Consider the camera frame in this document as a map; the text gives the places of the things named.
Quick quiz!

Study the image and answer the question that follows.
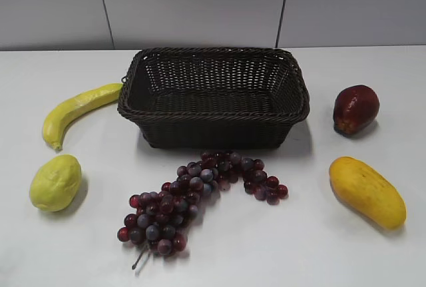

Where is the dark brown woven basket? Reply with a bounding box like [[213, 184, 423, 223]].
[[118, 47, 310, 149]]

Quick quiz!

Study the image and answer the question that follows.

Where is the purple plastic grape bunch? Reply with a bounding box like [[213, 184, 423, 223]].
[[116, 150, 289, 258]]

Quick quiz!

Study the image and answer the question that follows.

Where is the yellow plastic banana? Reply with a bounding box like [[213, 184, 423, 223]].
[[42, 83, 122, 151]]

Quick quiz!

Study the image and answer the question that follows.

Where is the yellow plastic mango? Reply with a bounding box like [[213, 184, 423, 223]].
[[329, 156, 407, 230]]

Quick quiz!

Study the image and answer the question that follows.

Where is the yellow-green plastic lemon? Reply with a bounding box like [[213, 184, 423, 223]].
[[29, 154, 83, 212]]

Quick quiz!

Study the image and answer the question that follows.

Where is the dark red plastic fruit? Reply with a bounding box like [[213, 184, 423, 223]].
[[333, 85, 380, 136]]

